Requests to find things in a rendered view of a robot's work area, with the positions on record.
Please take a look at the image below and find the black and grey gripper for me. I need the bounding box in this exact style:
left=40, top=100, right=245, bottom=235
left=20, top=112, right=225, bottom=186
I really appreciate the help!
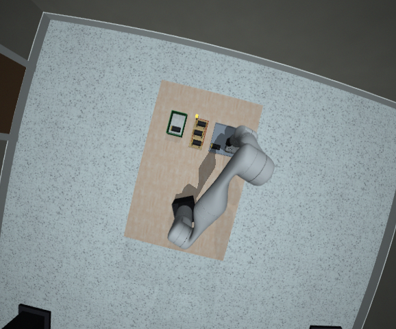
left=225, top=134, right=239, bottom=154

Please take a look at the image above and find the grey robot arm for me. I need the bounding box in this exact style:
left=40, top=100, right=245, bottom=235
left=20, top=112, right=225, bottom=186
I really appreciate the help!
left=167, top=125, right=275, bottom=249

